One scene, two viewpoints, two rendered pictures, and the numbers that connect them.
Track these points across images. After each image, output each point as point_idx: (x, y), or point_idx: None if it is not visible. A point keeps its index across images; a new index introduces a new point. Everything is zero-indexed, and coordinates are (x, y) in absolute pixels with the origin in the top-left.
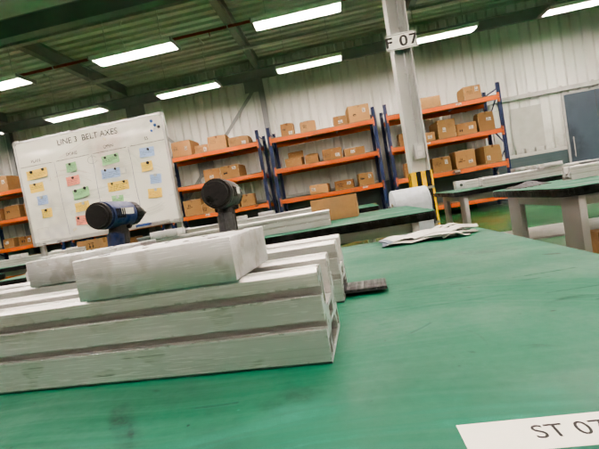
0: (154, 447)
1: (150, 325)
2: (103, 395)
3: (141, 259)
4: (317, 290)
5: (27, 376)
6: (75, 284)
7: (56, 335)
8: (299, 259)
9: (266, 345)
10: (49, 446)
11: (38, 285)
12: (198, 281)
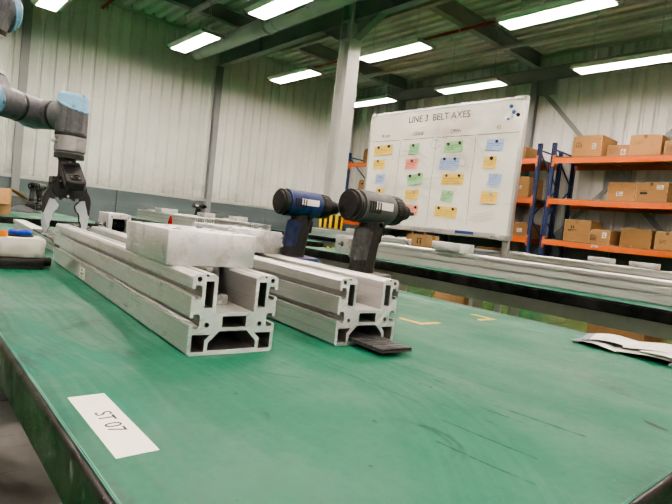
0: (55, 335)
1: (141, 280)
2: (111, 314)
3: (143, 230)
4: (200, 294)
5: (109, 289)
6: None
7: (119, 268)
8: (246, 273)
9: (168, 322)
10: (50, 317)
11: None
12: (155, 256)
